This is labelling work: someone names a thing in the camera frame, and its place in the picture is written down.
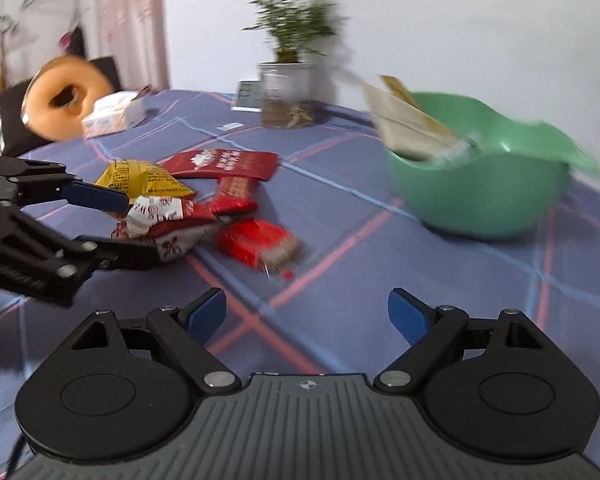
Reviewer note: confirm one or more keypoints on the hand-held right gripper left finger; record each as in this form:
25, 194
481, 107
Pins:
207, 316

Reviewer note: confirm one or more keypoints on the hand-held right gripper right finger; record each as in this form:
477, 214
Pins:
406, 316

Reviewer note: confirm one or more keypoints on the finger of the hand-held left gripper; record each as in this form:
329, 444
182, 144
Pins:
125, 255
100, 197

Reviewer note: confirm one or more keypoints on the red and white snack packet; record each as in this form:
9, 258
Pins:
170, 215

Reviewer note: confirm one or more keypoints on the green plastic bowl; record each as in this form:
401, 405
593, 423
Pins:
480, 200

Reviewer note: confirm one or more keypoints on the cream sachet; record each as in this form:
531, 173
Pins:
405, 125

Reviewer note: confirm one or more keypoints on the gold and brown sachet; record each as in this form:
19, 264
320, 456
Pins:
397, 87

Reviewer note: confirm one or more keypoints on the blue plaid tablecloth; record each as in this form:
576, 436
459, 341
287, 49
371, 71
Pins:
380, 285

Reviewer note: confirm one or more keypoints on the yellow snack packet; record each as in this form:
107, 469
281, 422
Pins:
145, 180

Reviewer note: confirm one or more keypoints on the white tissue box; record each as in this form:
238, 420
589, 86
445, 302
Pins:
107, 115

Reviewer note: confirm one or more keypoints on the red packet with clear end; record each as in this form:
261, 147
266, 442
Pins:
250, 240

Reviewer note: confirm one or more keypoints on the small red scrap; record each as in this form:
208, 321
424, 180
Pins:
288, 275

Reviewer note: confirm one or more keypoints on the donut shaped cushion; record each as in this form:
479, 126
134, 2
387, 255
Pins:
40, 110

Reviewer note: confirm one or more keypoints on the red bar packet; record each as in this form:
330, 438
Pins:
235, 195

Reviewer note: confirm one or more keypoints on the dark red flat packet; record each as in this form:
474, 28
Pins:
220, 165

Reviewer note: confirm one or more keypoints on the small white tag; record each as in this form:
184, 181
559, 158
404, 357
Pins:
230, 126

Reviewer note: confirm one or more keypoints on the white digital clock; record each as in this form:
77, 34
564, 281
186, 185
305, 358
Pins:
245, 96

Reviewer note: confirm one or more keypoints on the pink curtain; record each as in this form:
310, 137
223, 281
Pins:
130, 20

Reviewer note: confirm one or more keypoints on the plant in clear plastic pot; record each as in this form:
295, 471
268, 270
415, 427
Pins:
285, 90

